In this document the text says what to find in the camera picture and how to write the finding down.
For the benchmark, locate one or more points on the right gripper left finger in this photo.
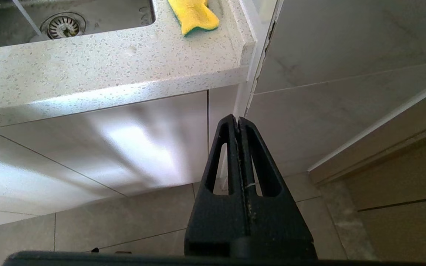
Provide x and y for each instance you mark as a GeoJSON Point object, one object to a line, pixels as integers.
{"type": "Point", "coordinates": [220, 221]}

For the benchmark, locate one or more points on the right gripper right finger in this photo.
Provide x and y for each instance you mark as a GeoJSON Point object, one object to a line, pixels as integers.
{"type": "Point", "coordinates": [276, 221]}

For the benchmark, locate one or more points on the white cabinet door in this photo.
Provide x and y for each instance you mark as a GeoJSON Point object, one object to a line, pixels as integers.
{"type": "Point", "coordinates": [124, 147]}

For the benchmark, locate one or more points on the yellow sponge green backing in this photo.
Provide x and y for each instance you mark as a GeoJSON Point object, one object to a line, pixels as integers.
{"type": "Point", "coordinates": [192, 14]}

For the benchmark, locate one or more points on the round metal drain strainer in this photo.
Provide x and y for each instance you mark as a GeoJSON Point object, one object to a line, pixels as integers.
{"type": "Point", "coordinates": [63, 26]}

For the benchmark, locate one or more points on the stainless steel sink basin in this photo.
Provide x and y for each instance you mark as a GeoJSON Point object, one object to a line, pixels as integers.
{"type": "Point", "coordinates": [117, 14]}

